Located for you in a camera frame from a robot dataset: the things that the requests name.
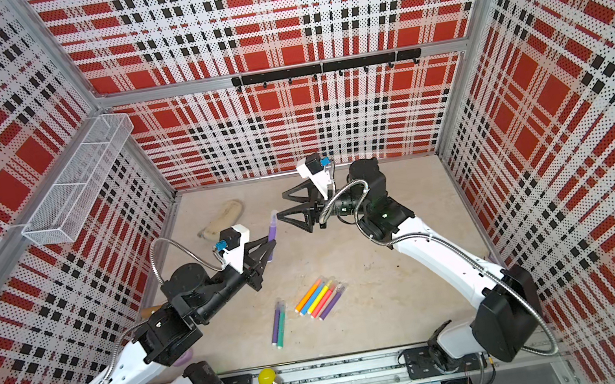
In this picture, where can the purple marker beside green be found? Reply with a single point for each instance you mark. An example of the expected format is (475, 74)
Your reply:
(276, 323)

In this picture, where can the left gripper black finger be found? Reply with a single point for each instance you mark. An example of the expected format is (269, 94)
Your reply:
(259, 248)
(254, 270)

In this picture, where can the yellow marker pen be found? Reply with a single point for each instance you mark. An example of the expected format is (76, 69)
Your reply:
(318, 298)

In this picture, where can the orange marker pen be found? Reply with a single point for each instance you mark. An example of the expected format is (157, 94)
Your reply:
(301, 307)

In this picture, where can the black hook rail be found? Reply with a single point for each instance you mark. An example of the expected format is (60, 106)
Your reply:
(292, 73)

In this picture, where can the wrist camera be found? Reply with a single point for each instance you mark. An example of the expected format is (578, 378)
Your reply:
(229, 239)
(315, 163)

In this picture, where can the white wire mesh basket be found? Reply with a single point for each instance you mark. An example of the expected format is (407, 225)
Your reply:
(63, 212)

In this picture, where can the purple marker in row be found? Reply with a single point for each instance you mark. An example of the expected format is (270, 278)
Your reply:
(332, 303)

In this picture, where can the green marker pen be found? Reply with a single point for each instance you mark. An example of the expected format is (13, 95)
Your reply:
(281, 325)

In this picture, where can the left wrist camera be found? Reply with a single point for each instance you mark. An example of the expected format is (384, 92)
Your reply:
(229, 239)

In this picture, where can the pink small bottle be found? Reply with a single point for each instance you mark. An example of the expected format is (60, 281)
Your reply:
(184, 359)

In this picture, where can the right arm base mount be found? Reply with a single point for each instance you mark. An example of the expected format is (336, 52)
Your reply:
(424, 362)

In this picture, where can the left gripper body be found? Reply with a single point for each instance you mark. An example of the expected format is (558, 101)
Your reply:
(242, 264)

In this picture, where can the pink marker pen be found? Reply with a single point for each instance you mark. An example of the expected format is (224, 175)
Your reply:
(324, 300)

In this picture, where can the purple marker pen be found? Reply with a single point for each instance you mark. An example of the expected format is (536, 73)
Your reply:
(273, 226)

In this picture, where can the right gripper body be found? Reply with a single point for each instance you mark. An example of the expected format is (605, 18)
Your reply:
(321, 192)

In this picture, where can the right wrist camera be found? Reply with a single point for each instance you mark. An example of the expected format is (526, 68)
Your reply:
(315, 163)

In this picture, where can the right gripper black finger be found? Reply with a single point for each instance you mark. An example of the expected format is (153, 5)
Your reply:
(305, 216)
(305, 192)

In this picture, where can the yellow light bulb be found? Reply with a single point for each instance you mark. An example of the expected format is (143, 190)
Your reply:
(269, 376)

